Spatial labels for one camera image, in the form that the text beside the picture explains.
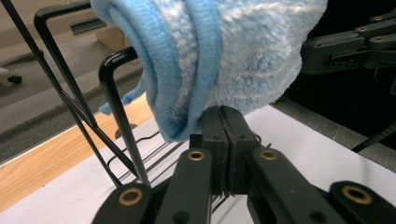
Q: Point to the wooden table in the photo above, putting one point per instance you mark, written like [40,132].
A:
[46,161]

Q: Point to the white table cover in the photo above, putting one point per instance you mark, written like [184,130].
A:
[311,140]

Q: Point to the office chair base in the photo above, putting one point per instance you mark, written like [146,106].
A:
[14,79]

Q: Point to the blue striped cloth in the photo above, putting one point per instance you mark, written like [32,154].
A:
[249,46]

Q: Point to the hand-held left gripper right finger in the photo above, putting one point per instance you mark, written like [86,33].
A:
[243,155]

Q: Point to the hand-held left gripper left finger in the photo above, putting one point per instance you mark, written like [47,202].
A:
[214,155]

